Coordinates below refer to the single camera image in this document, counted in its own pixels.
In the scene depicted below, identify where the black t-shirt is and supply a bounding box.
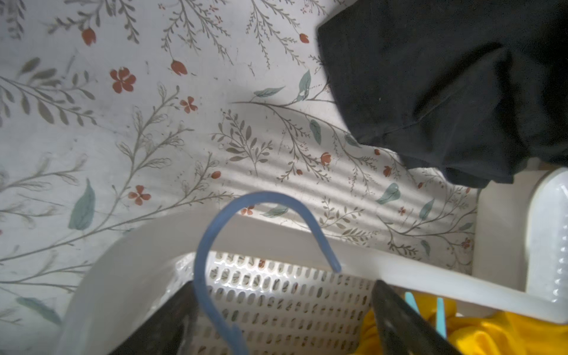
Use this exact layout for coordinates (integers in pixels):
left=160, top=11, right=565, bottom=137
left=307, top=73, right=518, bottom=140
left=317, top=1, right=567, bottom=188

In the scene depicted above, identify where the white plastic tray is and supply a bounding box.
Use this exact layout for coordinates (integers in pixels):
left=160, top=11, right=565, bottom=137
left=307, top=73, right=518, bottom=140
left=472, top=168, right=567, bottom=305

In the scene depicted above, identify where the yellow t-shirt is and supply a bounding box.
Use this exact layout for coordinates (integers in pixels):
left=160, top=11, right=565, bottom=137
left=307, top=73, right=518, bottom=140
left=353, top=292, right=567, bottom=354

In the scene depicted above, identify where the white perforated laundry basket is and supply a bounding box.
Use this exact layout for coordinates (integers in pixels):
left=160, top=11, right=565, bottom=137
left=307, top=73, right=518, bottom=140
left=55, top=212, right=567, bottom=354

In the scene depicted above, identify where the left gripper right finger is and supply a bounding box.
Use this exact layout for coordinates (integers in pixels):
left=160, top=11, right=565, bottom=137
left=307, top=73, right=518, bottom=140
left=371, top=280, right=460, bottom=355

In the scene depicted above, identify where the blue wire hanger yellow shirt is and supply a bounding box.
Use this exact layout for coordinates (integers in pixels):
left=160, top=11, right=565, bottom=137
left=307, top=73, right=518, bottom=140
left=191, top=192, right=342, bottom=354

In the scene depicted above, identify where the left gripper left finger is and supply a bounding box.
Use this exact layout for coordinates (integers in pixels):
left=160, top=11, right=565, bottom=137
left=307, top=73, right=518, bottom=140
left=112, top=281, right=198, bottom=355

